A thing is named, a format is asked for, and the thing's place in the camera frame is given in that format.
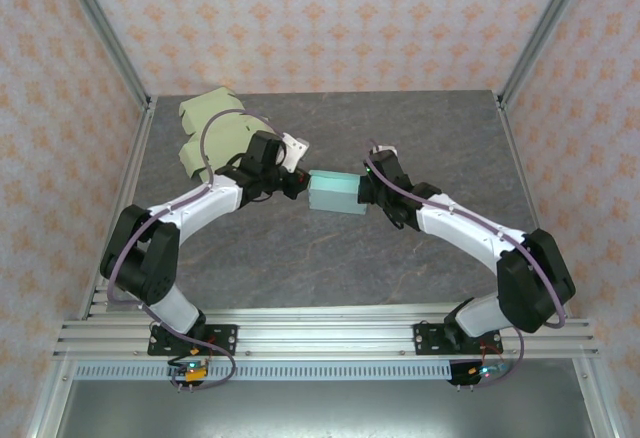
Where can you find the light blue paper box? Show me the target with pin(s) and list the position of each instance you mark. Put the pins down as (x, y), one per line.
(335, 193)

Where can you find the light green paper box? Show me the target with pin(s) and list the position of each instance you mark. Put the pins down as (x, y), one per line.
(220, 128)

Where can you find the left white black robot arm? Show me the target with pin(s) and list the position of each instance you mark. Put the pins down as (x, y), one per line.
(200, 213)

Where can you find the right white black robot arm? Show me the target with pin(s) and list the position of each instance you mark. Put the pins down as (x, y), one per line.
(460, 228)

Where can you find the aluminium cross beam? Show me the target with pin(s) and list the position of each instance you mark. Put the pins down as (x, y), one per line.
(325, 338)

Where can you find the grey metal sheet panel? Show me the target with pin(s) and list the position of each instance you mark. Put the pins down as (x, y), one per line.
(325, 413)

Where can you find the right aluminium side rail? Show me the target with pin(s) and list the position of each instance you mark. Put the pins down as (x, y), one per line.
(517, 158)

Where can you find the aluminium side rail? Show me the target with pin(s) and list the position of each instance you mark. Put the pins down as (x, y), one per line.
(517, 158)
(131, 173)

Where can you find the left aluminium side rail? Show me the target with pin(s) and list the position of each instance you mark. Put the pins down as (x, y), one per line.
(131, 173)

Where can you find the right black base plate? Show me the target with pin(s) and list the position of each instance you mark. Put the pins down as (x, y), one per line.
(425, 338)

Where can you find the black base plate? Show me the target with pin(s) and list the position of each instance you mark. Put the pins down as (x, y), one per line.
(225, 338)
(425, 338)

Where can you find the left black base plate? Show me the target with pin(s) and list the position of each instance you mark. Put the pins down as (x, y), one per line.
(225, 338)

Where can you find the left aluminium frame post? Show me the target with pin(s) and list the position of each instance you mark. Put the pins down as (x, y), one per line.
(102, 23)

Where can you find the aluminium frame post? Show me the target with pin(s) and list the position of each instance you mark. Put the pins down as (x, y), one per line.
(547, 23)
(102, 23)

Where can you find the right aluminium frame post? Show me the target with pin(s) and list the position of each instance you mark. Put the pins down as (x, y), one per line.
(547, 23)

